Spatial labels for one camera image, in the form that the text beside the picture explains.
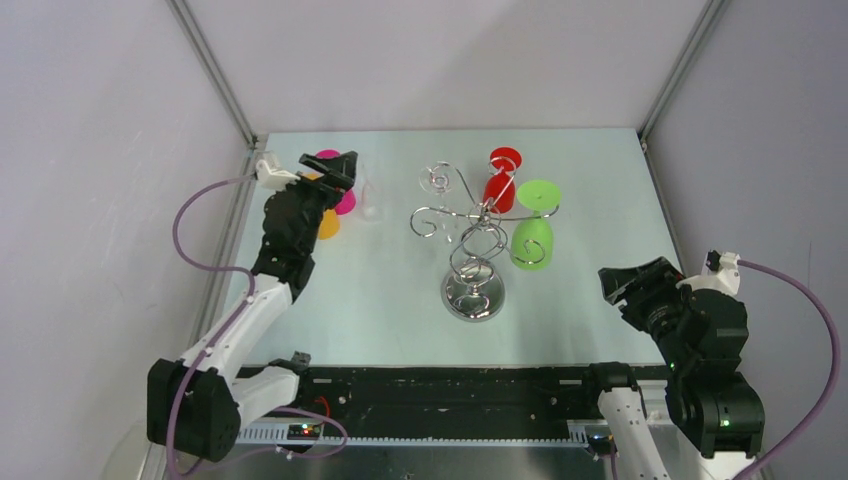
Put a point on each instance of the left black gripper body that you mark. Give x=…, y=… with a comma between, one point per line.
x=315, y=198

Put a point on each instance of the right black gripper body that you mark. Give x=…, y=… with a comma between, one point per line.
x=655, y=311

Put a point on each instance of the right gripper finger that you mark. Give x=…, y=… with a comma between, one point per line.
x=615, y=292
x=657, y=270

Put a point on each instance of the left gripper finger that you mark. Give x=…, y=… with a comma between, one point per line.
x=327, y=181
x=344, y=164

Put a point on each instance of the clear champagne flute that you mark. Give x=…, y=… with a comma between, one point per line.
x=370, y=199

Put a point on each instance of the orange wine glass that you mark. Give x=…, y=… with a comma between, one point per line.
x=329, y=226

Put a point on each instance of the clear wine glass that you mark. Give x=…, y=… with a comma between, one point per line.
x=436, y=180

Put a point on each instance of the green wine glass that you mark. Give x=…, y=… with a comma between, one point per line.
x=532, y=244

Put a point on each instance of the chrome wine glass rack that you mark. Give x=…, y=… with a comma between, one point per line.
x=472, y=289

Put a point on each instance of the red wine glass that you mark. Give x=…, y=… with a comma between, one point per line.
x=500, y=190

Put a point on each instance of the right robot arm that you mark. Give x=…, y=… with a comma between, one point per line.
x=710, y=402

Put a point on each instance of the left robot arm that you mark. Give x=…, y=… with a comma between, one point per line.
x=198, y=403

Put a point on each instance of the pink wine glass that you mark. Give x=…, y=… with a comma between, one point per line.
x=348, y=202

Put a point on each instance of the right circuit board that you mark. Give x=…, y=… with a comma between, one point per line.
x=600, y=446

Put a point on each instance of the circuit board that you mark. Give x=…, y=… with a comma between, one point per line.
x=304, y=432
x=600, y=446

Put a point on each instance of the left circuit board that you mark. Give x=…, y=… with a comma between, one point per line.
x=304, y=432

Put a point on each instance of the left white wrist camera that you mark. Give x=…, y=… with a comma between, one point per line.
x=271, y=175

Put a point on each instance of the left aluminium frame post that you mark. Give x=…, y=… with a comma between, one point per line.
x=198, y=42

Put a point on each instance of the aluminium frame post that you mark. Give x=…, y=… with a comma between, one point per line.
x=704, y=26
x=198, y=42

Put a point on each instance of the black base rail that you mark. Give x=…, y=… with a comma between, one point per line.
x=451, y=404

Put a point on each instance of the right aluminium frame post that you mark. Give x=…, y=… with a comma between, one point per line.
x=704, y=26

